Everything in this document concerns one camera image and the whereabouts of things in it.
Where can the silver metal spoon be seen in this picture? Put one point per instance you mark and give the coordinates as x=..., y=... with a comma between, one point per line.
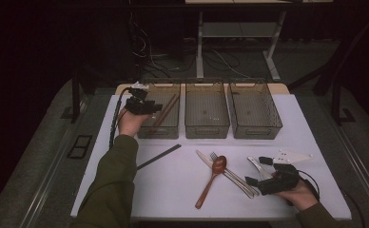
x=258, y=166

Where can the smoky transparent plastic bin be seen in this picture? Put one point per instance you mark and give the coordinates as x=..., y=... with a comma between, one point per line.
x=163, y=126
x=254, y=107
x=206, y=107

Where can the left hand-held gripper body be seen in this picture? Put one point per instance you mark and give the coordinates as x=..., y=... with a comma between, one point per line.
x=138, y=106

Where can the silver metal fork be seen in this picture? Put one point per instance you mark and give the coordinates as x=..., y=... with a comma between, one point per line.
x=249, y=187

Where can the person's right hand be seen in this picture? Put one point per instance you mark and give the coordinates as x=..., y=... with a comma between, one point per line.
x=301, y=196

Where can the white table cover board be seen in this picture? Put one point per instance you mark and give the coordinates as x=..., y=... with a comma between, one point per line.
x=173, y=202

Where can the black slanted stand leg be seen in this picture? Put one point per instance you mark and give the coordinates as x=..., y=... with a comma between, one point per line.
x=342, y=60

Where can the silver metal knife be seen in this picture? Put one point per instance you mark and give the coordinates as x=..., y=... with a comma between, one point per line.
x=201, y=155

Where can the white metal desk frame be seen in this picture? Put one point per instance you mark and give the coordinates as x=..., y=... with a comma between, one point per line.
x=200, y=47

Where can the black upright stand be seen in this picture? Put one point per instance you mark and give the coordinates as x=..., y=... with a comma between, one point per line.
x=75, y=98
x=335, y=101

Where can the brown wooden spoon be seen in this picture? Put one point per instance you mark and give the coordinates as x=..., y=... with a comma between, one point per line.
x=219, y=165

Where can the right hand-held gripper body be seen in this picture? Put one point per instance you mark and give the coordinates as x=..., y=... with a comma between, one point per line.
x=282, y=182

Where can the person's left hand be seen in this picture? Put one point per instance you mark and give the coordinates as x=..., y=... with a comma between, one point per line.
x=130, y=123

